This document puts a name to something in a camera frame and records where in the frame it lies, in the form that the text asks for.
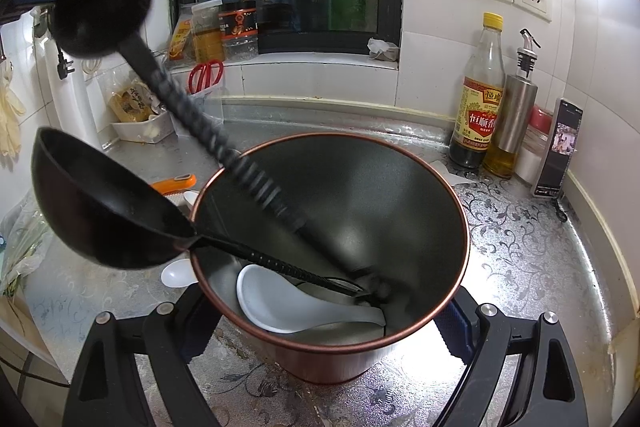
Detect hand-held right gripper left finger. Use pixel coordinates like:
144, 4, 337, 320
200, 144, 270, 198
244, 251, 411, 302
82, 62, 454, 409
62, 279, 223, 427

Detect red metal utensil holder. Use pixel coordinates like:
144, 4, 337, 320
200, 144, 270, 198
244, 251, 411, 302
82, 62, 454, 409
190, 132, 471, 384

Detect white ceramic soup spoon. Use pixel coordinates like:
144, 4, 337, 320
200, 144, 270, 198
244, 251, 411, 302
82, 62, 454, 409
160, 258, 199, 288
236, 264, 387, 334

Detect black power plug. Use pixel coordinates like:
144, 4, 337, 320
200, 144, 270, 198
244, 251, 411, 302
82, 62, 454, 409
55, 49, 76, 80

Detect red lidded jar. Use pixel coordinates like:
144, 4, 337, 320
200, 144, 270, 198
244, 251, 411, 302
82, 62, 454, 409
515, 105, 554, 186

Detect yellow snack packet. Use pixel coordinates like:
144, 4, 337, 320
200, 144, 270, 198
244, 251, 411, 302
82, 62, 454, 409
107, 79, 151, 124

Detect black plastic ladle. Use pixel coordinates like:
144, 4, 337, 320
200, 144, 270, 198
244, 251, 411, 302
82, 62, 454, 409
51, 0, 393, 305
31, 127, 391, 303

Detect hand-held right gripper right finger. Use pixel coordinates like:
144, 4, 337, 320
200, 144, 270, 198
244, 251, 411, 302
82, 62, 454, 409
431, 284, 590, 427

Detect red handled scissors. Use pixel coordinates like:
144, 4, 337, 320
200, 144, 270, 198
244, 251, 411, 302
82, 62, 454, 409
188, 59, 225, 94

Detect clear plastic container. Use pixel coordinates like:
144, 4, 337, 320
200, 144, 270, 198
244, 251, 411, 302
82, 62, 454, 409
187, 87, 226, 128

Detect clear spice jar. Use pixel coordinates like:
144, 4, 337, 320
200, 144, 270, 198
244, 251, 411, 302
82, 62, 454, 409
191, 0, 226, 64

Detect smartphone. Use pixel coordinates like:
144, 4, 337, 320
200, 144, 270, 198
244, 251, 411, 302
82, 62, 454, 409
530, 97, 585, 199

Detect jars on window sill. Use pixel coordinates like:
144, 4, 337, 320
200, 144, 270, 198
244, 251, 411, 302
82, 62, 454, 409
167, 4, 196, 60

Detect clear plastic bag with greens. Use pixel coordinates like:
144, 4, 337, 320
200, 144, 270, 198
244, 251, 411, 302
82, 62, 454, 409
0, 202, 52, 299

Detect stainless steel oil bottle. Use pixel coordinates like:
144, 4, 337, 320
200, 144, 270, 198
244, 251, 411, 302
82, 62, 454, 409
482, 28, 542, 180

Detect yellow capped vinegar bottle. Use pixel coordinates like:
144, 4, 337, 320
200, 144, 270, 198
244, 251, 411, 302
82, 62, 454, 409
448, 12, 506, 170

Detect orange handled serrated knife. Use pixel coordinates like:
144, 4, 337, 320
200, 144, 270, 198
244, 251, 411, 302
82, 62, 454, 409
150, 173, 198, 196

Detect cream rubber glove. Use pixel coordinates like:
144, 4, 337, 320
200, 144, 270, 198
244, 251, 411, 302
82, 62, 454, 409
0, 62, 27, 158

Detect dark labelled jar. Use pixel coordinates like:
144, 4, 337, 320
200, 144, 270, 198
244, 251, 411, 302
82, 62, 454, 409
218, 2, 259, 60

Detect white plastic tray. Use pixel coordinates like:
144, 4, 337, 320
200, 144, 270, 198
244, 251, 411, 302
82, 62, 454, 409
110, 109, 176, 144

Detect crumpled tissue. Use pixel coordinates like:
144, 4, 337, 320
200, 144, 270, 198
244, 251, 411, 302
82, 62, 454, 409
367, 37, 400, 60

